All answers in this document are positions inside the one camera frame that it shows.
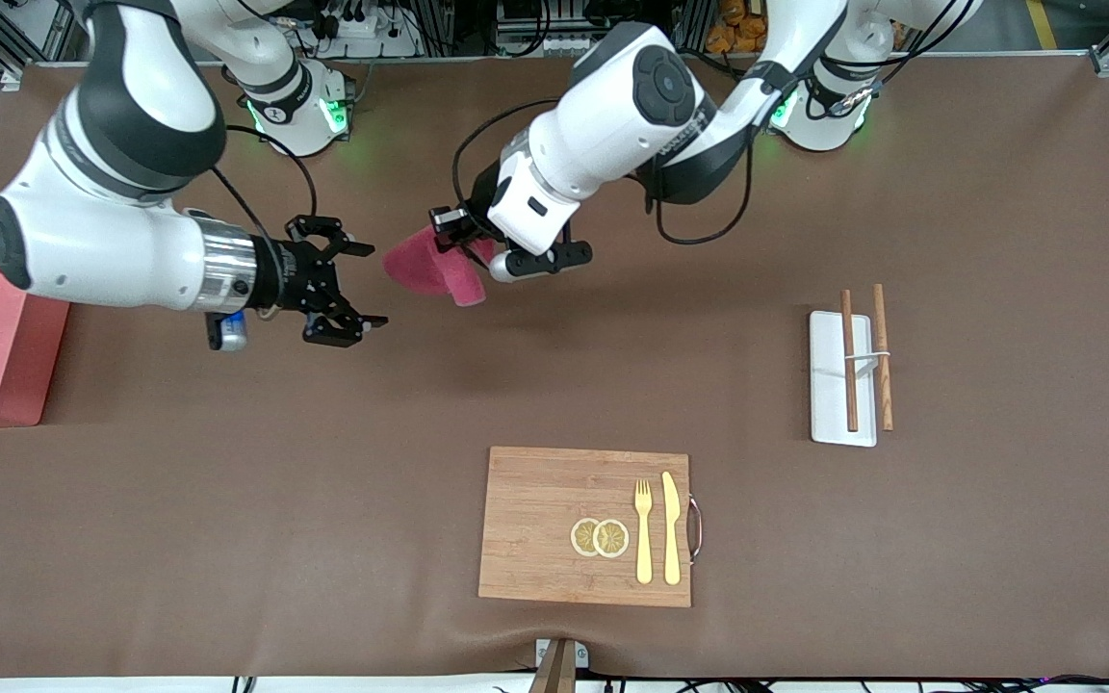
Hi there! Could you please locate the brown wooden post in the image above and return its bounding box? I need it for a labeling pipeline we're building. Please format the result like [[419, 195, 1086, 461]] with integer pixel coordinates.
[[528, 638, 580, 693]]

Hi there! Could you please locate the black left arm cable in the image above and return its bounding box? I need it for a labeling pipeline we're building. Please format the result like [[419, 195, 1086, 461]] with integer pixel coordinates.
[[451, 96, 758, 247]]

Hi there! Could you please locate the yellow plastic fork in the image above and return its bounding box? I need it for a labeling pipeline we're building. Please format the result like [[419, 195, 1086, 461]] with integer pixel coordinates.
[[633, 478, 655, 585]]

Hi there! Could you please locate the bamboo cutting board with handle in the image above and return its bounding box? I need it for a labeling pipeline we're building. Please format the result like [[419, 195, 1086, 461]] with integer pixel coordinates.
[[477, 446, 706, 609]]

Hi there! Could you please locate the white power strip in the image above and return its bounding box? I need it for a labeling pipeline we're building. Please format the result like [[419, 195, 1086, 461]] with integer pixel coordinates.
[[319, 8, 421, 59]]

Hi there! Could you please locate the white rectangular rack base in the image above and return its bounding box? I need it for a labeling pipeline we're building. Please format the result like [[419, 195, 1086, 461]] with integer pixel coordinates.
[[809, 310, 879, 449]]

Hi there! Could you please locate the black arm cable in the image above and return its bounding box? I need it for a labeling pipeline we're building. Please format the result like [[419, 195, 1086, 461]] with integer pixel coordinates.
[[211, 123, 321, 246], [451, 96, 758, 247]]

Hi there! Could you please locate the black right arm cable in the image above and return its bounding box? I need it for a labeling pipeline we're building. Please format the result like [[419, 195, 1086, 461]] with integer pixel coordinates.
[[211, 123, 321, 246]]

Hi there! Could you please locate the orange packaged goods pile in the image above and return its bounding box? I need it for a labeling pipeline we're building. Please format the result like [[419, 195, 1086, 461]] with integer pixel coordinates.
[[706, 0, 769, 54]]

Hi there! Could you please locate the brown wooden rod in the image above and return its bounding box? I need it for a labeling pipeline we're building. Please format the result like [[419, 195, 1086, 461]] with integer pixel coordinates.
[[840, 289, 860, 433], [872, 283, 895, 432]]

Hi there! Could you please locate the yellow plastic knife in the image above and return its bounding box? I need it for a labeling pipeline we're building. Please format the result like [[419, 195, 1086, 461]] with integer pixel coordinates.
[[661, 471, 683, 586]]

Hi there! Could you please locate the pink microfibre cloth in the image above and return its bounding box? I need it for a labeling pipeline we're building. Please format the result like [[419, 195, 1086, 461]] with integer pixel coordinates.
[[382, 226, 498, 307]]

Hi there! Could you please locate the white mounting bracket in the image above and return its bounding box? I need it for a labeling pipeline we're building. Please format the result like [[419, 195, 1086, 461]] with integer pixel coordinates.
[[535, 639, 590, 670]]

